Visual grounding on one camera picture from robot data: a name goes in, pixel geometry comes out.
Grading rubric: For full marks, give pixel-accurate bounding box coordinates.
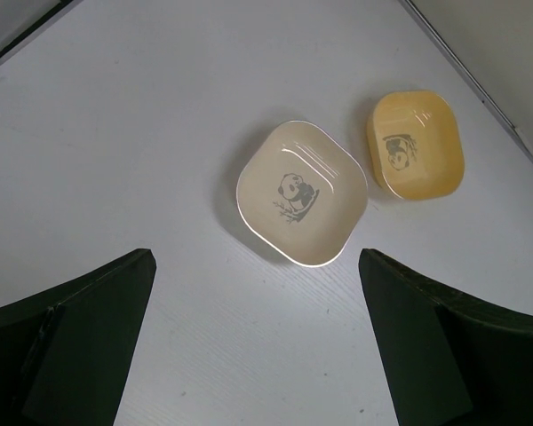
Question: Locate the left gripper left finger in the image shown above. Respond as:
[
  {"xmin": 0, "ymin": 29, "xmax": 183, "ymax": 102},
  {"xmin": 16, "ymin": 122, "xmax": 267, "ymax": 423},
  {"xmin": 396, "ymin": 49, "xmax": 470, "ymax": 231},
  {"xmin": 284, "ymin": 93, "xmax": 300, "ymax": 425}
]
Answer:
[{"xmin": 0, "ymin": 248, "xmax": 156, "ymax": 425}]

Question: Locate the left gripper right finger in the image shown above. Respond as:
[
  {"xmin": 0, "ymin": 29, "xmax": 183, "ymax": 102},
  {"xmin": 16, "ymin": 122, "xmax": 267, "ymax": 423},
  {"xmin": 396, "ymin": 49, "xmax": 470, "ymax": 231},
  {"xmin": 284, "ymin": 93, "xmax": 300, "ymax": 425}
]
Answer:
[{"xmin": 359, "ymin": 248, "xmax": 533, "ymax": 425}]

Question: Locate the yellow panda plate back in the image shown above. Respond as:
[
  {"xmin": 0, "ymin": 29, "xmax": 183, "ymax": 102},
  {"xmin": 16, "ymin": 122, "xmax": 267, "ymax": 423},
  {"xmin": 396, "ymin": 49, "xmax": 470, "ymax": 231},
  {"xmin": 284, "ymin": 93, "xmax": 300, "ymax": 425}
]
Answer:
[{"xmin": 366, "ymin": 90, "xmax": 465, "ymax": 201}]

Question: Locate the cream panda plate front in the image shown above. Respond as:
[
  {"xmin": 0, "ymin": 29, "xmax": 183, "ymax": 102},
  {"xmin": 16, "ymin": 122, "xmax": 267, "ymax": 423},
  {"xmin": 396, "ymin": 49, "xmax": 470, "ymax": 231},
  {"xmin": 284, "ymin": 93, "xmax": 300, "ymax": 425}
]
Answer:
[{"xmin": 235, "ymin": 120, "xmax": 369, "ymax": 268}]

